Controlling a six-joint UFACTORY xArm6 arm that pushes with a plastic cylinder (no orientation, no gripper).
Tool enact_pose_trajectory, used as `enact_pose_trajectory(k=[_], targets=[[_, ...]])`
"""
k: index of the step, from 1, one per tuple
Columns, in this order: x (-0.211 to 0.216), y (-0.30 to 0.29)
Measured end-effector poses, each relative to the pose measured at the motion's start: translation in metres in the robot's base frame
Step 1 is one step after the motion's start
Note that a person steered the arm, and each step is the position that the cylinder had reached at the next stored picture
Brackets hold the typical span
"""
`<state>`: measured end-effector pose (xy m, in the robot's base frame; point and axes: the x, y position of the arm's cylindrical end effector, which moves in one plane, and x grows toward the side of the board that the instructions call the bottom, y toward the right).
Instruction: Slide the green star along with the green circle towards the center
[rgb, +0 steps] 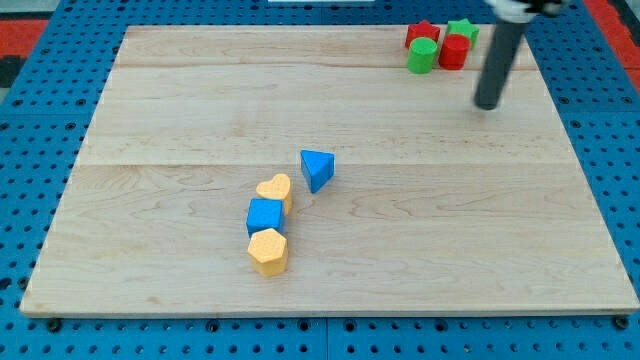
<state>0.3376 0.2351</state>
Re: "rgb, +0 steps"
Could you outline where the green cylinder block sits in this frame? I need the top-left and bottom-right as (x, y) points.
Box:
(406, 37), (438, 74)

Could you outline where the yellow hexagon block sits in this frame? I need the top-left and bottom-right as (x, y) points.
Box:
(247, 228), (288, 277)

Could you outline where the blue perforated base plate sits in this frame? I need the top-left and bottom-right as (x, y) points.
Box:
(1, 0), (639, 359)

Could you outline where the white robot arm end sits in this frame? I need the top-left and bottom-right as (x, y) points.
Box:
(485, 0), (571, 24)

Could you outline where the yellow heart block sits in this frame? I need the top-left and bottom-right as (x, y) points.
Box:
(256, 173), (293, 216)

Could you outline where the green star block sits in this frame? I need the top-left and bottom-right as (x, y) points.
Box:
(446, 18), (480, 48)

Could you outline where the blue triangle block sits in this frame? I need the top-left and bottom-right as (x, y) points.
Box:
(300, 150), (335, 194)

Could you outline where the red star block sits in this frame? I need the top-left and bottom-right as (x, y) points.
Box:
(405, 20), (441, 48)

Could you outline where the blue cube block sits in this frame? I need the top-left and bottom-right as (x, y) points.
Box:
(245, 198), (285, 237)

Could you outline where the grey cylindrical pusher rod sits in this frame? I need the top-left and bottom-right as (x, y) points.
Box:
(473, 19), (528, 111)

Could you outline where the light wooden board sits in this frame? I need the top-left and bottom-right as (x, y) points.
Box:
(20, 25), (639, 319)

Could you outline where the red cylinder block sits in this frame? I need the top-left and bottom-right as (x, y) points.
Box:
(438, 34), (471, 70)

